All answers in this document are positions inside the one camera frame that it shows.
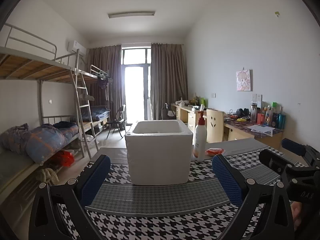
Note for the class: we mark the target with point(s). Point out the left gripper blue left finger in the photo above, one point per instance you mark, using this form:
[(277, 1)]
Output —
[(92, 179)]

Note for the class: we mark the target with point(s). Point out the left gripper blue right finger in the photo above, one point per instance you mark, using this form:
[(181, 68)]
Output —
[(231, 180)]

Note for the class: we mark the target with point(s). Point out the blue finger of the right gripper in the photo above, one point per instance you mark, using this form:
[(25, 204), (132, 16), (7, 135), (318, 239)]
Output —
[(273, 161), (293, 147)]

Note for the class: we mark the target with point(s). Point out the person's right hand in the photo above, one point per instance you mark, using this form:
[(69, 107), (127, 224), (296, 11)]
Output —
[(296, 208)]

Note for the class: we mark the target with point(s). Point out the long wooden desk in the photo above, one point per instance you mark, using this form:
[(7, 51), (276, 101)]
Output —
[(233, 130)]

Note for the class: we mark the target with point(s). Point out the papers on desk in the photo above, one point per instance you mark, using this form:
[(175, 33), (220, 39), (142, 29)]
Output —
[(266, 130)]

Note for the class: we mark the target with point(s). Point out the teal bottle on desk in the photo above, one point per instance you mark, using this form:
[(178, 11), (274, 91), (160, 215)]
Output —
[(281, 121)]

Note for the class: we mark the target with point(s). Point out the red snack packet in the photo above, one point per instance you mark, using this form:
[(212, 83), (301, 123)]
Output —
[(214, 151)]

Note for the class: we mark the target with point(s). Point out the red plastic bag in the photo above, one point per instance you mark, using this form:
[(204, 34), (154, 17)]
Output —
[(63, 158)]

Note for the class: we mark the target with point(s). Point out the houndstooth table cloth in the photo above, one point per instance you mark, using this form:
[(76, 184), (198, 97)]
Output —
[(197, 209)]

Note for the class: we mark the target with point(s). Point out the white lotion pump bottle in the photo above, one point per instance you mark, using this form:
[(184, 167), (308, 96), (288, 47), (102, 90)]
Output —
[(200, 138)]

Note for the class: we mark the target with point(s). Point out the black folding chair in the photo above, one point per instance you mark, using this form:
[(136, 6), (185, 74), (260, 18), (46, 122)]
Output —
[(118, 122)]

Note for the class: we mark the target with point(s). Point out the far metal bunk bed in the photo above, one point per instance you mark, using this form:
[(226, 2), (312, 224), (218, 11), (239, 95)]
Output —
[(98, 125)]

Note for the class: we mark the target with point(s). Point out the metal bunk bed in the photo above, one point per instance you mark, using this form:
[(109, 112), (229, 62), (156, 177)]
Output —
[(68, 65), (98, 125)]

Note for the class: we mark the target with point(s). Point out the folded blue bedding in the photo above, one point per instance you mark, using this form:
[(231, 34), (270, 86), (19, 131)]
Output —
[(97, 112)]

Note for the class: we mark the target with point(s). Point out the blue plaid quilt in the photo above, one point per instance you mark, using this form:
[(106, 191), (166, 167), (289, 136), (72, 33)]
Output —
[(40, 143)]

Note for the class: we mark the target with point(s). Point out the smiley face wooden chair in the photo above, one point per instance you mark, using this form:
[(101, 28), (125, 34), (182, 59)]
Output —
[(215, 126)]

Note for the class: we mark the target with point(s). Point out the white styrofoam box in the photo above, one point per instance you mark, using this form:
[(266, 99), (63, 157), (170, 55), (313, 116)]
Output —
[(159, 152)]

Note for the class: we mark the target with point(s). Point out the near metal bunk bed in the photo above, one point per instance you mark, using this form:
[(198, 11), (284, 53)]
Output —
[(68, 65)]

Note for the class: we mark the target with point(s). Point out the left brown curtain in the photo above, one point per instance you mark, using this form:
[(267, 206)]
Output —
[(105, 62)]

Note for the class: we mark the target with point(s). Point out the brown curtain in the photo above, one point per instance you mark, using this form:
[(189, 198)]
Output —
[(105, 62), (168, 76)]

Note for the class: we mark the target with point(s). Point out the right brown curtain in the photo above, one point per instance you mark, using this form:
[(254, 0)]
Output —
[(168, 76)]

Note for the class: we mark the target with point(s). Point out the glass balcony door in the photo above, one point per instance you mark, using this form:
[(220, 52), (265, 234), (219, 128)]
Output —
[(136, 73)]

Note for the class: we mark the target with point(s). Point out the white air conditioner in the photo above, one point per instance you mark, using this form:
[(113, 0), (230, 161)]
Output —
[(74, 46)]

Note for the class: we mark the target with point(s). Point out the ceiling tube light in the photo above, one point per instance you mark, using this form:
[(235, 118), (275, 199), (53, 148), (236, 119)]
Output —
[(131, 14)]

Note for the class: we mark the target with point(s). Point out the anime wall poster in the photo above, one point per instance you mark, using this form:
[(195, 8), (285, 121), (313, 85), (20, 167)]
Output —
[(243, 80)]

